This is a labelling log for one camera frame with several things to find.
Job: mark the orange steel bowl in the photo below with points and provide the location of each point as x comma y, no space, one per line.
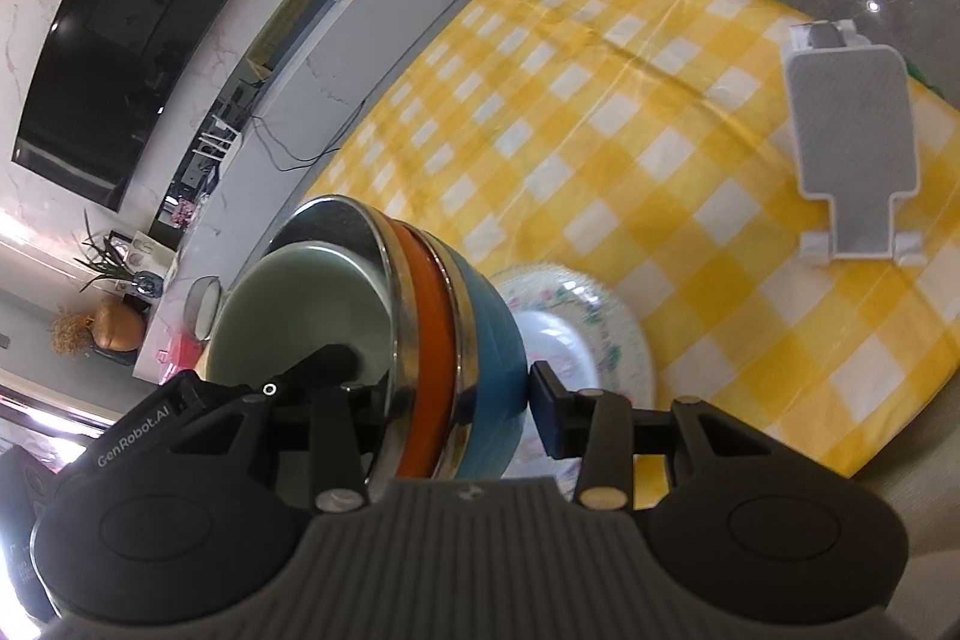
427,347

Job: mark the white television cabinet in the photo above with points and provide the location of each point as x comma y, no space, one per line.
375,48

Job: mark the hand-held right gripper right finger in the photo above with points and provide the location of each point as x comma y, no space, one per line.
547,411

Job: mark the green ceramic bowl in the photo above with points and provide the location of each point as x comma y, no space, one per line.
300,302

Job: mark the blue steel bowl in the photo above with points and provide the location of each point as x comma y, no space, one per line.
487,347

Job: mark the clear glass plate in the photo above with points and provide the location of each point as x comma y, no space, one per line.
634,340

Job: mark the pink storage box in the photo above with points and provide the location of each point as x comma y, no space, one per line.
178,359

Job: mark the green plastic item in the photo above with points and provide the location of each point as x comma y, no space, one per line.
924,74

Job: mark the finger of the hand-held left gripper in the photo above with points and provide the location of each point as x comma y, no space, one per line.
322,362

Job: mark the white phone stand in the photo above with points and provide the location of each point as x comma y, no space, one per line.
855,138

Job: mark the black wall television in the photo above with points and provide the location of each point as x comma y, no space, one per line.
127,55

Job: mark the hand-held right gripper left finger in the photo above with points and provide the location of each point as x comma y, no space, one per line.
337,441

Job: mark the yellow checked tablecloth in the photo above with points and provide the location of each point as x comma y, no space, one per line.
600,123

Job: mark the brown round vase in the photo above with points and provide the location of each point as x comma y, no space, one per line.
118,325

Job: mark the plant in blue vase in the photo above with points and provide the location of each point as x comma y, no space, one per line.
124,261

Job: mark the dried flower bunch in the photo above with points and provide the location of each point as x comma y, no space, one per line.
71,331

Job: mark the white router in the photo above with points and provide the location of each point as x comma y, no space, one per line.
216,138

